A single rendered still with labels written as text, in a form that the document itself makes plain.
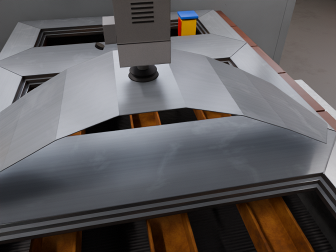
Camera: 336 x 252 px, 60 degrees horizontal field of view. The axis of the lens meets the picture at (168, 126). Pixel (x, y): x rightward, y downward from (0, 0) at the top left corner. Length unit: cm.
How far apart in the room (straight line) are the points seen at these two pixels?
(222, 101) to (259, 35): 106
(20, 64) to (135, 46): 59
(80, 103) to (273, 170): 33
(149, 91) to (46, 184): 24
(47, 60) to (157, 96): 57
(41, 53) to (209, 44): 50
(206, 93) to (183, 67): 7
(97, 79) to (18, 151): 14
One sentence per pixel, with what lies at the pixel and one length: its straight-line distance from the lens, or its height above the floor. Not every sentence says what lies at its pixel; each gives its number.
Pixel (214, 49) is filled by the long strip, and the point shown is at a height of 84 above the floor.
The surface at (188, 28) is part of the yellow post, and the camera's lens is 105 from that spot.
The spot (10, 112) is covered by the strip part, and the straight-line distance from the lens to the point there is 54.
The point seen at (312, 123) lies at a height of 91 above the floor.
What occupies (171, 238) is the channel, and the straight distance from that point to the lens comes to 61.
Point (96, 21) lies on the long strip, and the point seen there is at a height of 84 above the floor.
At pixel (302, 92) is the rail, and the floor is 83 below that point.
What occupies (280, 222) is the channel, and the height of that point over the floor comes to 68.
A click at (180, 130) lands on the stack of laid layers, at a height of 84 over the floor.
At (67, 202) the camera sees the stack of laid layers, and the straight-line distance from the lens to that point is 49.
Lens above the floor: 121
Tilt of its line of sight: 39 degrees down
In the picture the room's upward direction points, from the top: straight up
